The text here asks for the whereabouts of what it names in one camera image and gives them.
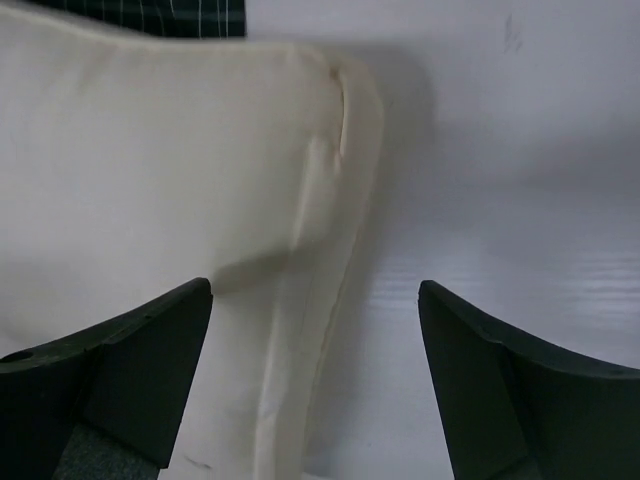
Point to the dark checked pillowcase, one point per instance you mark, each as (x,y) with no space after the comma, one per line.
(198,19)

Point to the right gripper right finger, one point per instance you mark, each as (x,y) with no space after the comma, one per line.
(514,406)

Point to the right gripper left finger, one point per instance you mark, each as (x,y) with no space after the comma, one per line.
(105,402)

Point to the cream pillow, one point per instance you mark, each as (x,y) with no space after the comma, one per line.
(131,164)

